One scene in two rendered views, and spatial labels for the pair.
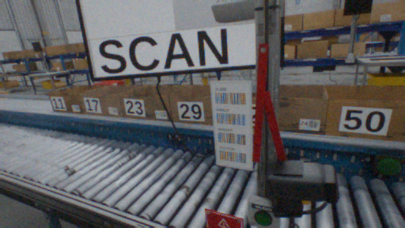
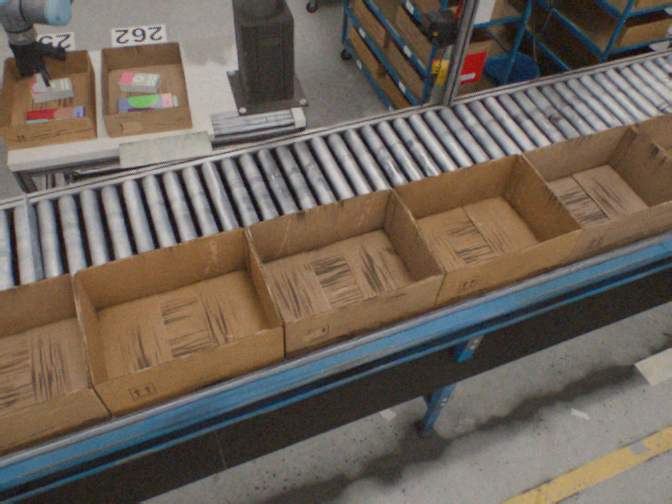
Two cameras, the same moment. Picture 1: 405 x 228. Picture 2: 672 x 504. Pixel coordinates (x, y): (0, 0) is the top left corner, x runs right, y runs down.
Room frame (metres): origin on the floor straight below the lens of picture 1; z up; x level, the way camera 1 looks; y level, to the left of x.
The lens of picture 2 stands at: (1.21, -1.79, 2.12)
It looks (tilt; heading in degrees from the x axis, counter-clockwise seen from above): 53 degrees down; 127
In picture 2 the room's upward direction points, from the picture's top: 5 degrees clockwise
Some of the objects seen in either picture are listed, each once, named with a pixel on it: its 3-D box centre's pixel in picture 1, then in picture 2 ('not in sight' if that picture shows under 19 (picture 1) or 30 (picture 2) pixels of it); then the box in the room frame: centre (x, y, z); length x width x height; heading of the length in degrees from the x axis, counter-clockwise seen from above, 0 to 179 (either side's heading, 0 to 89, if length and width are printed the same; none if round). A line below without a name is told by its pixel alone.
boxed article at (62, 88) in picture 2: not in sight; (52, 90); (-0.62, -1.13, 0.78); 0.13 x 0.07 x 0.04; 63
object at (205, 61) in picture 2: not in sight; (156, 92); (-0.40, -0.85, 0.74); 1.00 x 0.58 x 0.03; 58
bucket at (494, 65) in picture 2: not in sight; (504, 88); (0.24, 0.93, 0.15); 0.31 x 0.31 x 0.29
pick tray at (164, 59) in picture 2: not in sight; (146, 87); (-0.37, -0.91, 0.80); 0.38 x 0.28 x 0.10; 145
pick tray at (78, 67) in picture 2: not in sight; (50, 97); (-0.56, -1.17, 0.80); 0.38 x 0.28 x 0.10; 146
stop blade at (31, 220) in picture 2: not in sight; (36, 259); (-0.01, -1.58, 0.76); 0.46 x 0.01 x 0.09; 153
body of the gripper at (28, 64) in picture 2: not in sight; (28, 55); (-0.63, -1.16, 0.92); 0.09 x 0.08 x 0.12; 63
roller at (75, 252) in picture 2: not in sight; (76, 258); (0.03, -1.49, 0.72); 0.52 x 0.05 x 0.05; 153
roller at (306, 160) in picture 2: not in sight; (323, 193); (0.39, -0.79, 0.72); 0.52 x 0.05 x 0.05; 153
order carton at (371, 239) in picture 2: not in sight; (341, 269); (0.73, -1.12, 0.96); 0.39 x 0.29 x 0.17; 63
